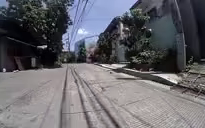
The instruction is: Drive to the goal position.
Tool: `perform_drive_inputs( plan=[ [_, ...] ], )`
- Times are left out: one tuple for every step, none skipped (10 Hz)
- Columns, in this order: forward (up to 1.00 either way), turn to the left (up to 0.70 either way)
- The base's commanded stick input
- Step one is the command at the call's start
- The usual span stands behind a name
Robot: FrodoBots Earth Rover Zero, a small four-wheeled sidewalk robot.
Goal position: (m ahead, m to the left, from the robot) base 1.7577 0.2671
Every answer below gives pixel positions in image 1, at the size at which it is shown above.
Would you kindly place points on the grey concrete building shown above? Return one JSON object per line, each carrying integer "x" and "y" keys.
{"x": 176, "y": 30}

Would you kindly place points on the raised concrete pavement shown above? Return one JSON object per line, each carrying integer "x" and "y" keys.
{"x": 156, "y": 76}

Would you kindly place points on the green shrubs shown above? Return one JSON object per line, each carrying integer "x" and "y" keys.
{"x": 140, "y": 43}

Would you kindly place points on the large leafy tree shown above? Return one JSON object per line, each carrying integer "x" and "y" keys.
{"x": 40, "y": 26}

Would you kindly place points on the grey concrete road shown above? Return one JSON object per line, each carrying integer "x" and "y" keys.
{"x": 90, "y": 100}

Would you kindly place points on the dark low building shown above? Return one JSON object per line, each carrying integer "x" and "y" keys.
{"x": 10, "y": 46}

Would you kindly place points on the distant building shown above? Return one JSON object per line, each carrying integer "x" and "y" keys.
{"x": 111, "y": 41}

